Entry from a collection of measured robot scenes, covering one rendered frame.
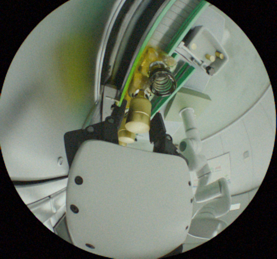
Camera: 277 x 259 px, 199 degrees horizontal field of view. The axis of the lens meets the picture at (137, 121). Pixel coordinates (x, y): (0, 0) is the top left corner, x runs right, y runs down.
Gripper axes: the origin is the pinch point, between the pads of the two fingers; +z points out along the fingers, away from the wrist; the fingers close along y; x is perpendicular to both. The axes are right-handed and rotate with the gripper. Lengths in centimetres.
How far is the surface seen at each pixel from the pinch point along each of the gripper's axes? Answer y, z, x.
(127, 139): 0.1, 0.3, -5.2
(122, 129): -1.3, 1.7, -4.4
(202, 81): 37, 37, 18
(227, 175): 360, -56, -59
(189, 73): 12.6, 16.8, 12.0
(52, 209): -13.3, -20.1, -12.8
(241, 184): 362, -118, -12
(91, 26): -12.7, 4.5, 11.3
